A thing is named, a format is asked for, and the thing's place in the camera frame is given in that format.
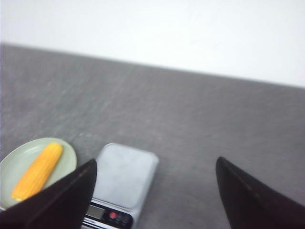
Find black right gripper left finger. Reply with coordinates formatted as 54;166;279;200
0;159;97;229

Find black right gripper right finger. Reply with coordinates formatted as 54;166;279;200
215;157;305;229

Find yellow corn cob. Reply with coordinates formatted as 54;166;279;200
11;142;63;201

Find green plate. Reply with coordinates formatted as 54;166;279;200
0;137;77;210

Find silver digital kitchen scale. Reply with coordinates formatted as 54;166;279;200
82;143;159;229

